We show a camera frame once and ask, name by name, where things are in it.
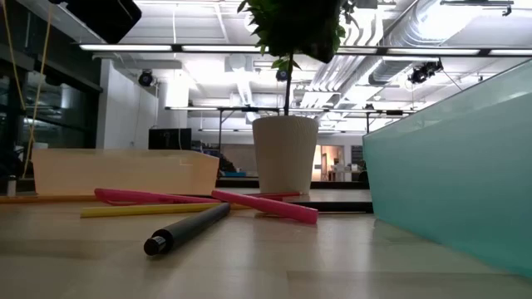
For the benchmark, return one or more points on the pink pen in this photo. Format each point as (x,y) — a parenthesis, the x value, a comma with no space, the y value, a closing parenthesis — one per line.
(137,196)
(270,207)

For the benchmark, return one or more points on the yellow pencil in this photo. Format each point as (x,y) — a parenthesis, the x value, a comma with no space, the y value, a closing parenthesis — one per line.
(137,210)

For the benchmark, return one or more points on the ceiling light strip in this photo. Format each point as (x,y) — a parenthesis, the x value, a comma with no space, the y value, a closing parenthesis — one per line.
(432,51)
(511,52)
(124,47)
(220,48)

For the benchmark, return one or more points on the black monitor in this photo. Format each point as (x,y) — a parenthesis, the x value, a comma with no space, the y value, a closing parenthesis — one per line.
(169,138)

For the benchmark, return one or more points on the orange translucent tray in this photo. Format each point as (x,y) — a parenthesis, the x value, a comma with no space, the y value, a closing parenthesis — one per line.
(124,172)

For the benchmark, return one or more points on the black background robot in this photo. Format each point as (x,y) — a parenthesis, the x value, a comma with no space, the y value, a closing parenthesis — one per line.
(226,164)

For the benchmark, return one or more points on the blue box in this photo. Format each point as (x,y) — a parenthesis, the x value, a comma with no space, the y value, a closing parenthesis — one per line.
(234,174)

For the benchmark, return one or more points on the potted plant white pot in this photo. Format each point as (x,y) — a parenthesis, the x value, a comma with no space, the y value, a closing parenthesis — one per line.
(284,153)

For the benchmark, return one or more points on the black hanging device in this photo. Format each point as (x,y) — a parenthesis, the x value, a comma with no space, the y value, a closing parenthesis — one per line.
(424,71)

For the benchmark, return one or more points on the green translucent tray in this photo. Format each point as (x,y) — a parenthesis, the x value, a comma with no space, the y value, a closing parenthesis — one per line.
(457,174)

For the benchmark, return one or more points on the black ceiling camera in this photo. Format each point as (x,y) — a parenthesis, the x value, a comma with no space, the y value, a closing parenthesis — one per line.
(282,74)
(145,78)

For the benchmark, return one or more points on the black background workstation frame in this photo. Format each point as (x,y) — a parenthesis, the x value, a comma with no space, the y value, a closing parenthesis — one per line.
(249,109)

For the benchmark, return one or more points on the small white post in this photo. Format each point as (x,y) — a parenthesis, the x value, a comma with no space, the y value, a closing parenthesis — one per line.
(11,187)

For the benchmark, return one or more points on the black aluminium rig frame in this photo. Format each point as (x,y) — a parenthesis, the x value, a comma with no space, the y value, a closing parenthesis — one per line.
(332,184)

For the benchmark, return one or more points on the silver ventilation duct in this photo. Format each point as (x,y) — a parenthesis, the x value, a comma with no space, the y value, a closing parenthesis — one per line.
(415,37)

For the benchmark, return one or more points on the black ceiling rail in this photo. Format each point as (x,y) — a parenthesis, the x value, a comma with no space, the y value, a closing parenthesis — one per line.
(478,2)

